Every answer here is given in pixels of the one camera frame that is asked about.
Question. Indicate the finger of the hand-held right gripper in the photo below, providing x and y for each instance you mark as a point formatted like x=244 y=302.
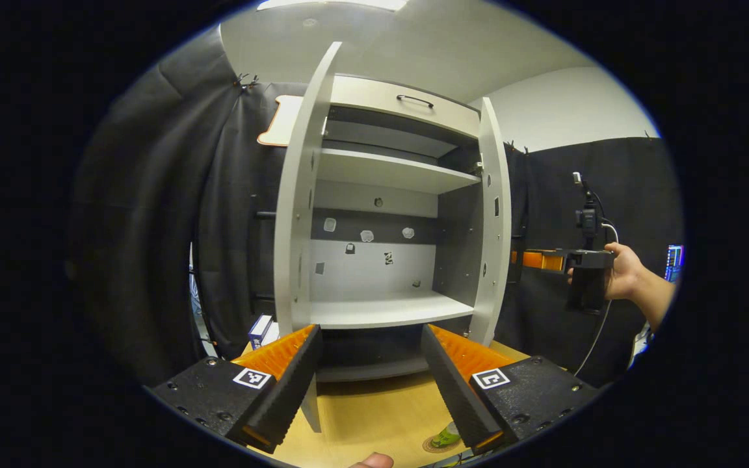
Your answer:
x=540 y=260

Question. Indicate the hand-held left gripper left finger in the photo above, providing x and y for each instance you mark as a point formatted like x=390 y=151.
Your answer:
x=290 y=390

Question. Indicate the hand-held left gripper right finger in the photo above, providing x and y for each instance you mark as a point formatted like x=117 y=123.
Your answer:
x=452 y=390

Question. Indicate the green label plastic bottle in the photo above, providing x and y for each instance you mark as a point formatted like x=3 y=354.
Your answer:
x=447 y=437

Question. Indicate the white cabinet door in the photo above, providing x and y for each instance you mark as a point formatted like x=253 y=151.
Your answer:
x=495 y=247
x=293 y=227

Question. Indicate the round brown coaster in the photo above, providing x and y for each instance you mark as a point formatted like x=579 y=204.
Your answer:
x=428 y=446

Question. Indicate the white grey cabinet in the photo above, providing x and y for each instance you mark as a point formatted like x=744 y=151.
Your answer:
x=381 y=172

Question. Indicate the white cabinet drawer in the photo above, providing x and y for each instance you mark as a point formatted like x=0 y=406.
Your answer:
x=374 y=97

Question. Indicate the blue white box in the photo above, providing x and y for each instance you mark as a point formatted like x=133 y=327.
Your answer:
x=259 y=328

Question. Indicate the green yellow striped object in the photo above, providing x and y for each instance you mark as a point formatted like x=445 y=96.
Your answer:
x=462 y=460

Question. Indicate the computer monitor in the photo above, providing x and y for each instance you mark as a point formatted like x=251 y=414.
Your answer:
x=673 y=263

